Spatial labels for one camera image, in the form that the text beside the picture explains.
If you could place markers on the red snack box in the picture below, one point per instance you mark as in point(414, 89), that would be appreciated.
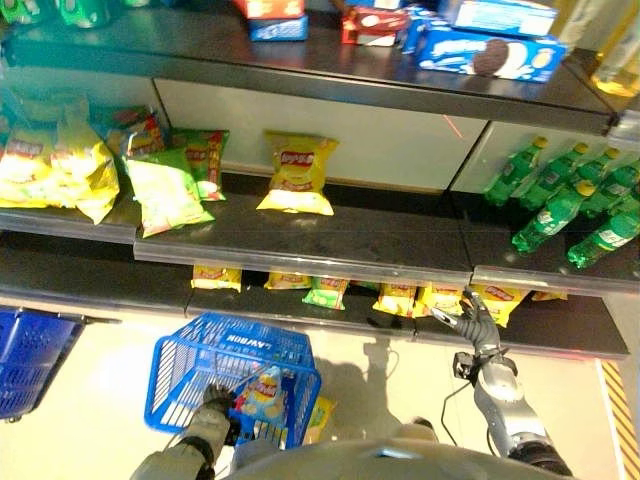
point(272, 7)

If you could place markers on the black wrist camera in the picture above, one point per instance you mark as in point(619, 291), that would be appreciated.
point(462, 367)

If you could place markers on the light green chip bag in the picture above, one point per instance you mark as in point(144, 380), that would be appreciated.
point(165, 192)

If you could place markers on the black shelf board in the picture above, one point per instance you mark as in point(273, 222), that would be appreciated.
point(65, 220)
point(300, 240)
point(200, 55)
point(545, 270)
point(150, 295)

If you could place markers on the green soda bottle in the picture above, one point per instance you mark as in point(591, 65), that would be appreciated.
point(597, 175)
point(547, 220)
point(550, 180)
point(515, 172)
point(625, 182)
point(607, 240)

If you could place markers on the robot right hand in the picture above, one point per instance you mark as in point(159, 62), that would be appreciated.
point(477, 327)

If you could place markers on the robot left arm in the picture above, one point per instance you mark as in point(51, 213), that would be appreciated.
point(200, 440)

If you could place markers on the red cookie box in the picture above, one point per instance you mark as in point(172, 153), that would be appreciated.
point(372, 22)

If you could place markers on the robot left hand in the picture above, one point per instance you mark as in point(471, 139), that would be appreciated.
point(219, 398)

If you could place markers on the large blue cookie box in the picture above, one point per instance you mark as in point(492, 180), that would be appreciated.
point(450, 52)

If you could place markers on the white shelf back panel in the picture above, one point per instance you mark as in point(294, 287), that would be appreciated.
point(380, 140)
point(480, 160)

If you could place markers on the narrow blue cookie box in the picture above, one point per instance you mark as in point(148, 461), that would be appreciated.
point(412, 35)

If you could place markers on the yellow drink bottle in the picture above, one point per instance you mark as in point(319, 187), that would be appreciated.
point(617, 50)

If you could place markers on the dark blue shopping basket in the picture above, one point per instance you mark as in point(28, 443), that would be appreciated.
point(30, 350)

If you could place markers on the green red chip bag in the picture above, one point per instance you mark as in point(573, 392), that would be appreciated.
point(207, 160)

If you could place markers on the green drink pack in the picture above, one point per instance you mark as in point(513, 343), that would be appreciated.
point(22, 10)
point(82, 11)

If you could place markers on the red green snack bag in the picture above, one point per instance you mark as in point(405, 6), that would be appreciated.
point(142, 132)

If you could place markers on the blue chip bag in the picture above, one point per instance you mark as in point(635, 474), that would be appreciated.
point(262, 392)

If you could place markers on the blue plastic shopping basket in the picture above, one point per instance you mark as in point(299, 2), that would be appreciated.
point(200, 350)

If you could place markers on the yellow chip bag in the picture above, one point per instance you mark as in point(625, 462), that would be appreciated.
point(549, 296)
point(396, 299)
point(87, 170)
point(22, 170)
point(502, 300)
point(287, 281)
point(440, 297)
point(216, 277)
point(297, 170)

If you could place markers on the robot silver torso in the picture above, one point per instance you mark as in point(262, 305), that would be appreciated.
point(380, 460)

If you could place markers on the small blue cookie box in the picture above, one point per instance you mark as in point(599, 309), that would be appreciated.
point(277, 29)

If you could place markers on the yellow black hazard tape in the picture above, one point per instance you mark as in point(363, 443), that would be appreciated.
point(625, 415)

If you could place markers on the yellow-green snack bag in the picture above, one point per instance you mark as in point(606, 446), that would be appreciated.
point(320, 417)

